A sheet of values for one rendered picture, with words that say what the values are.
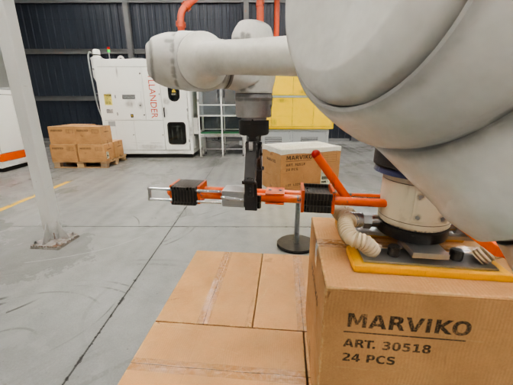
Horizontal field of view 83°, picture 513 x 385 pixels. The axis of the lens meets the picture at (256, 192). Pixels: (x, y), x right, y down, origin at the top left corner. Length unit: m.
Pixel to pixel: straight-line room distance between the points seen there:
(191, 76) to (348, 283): 0.53
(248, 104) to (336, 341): 0.57
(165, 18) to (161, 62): 11.29
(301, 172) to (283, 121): 5.44
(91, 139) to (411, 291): 7.05
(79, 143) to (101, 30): 5.96
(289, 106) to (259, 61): 7.46
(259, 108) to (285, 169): 1.81
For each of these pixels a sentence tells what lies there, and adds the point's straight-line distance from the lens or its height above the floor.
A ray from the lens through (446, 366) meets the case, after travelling 0.86.
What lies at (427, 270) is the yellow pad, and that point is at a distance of 0.77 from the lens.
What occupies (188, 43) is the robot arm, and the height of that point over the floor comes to 1.49.
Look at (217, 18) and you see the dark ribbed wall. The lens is 11.57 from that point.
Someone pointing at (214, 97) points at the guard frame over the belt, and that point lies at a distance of 7.94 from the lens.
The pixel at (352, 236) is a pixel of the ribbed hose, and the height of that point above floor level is 1.09.
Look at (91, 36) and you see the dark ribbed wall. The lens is 12.71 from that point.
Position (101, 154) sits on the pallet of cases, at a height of 0.30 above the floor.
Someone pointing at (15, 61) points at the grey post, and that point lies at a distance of 3.43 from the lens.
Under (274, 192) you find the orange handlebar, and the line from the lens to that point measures 0.77.
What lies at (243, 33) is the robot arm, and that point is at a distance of 0.71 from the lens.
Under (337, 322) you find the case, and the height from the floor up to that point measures 0.93.
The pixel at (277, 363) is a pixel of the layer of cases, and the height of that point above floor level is 0.54.
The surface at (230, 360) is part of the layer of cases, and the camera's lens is 1.16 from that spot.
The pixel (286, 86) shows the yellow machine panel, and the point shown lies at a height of 1.79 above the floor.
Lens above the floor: 1.39
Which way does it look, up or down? 17 degrees down
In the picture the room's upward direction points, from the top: straight up
